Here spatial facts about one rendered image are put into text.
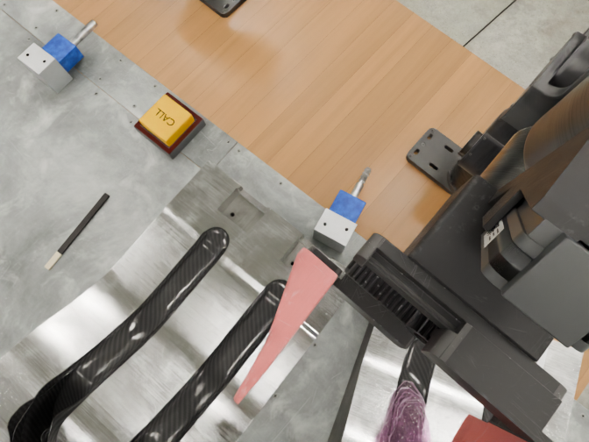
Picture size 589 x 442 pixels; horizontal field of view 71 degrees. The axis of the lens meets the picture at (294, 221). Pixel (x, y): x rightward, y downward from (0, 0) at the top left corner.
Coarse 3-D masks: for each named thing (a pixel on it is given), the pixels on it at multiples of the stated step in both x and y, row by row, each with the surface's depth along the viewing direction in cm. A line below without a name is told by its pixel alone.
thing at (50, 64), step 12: (96, 24) 70; (60, 36) 68; (84, 36) 69; (36, 48) 66; (48, 48) 67; (60, 48) 67; (72, 48) 67; (24, 60) 65; (36, 60) 65; (48, 60) 65; (60, 60) 67; (72, 60) 68; (36, 72) 65; (48, 72) 66; (60, 72) 68; (48, 84) 67; (60, 84) 69
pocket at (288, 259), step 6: (300, 240) 55; (306, 240) 55; (294, 246) 56; (300, 246) 56; (306, 246) 56; (288, 252) 55; (294, 252) 56; (282, 258) 54; (288, 258) 56; (294, 258) 56; (288, 264) 56
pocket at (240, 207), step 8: (232, 192) 56; (240, 192) 57; (232, 200) 58; (240, 200) 58; (248, 200) 57; (256, 200) 57; (224, 208) 57; (232, 208) 58; (240, 208) 58; (248, 208) 58; (256, 208) 58; (264, 208) 56; (232, 216) 58; (240, 216) 57; (248, 216) 57; (256, 216) 57; (240, 224) 57; (248, 224) 57
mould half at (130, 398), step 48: (192, 192) 55; (144, 240) 54; (192, 240) 54; (240, 240) 54; (288, 240) 54; (96, 288) 52; (144, 288) 53; (240, 288) 52; (48, 336) 48; (96, 336) 49; (192, 336) 51; (0, 384) 45; (144, 384) 48; (240, 384) 50; (0, 432) 51; (96, 432) 44; (192, 432) 46; (240, 432) 48
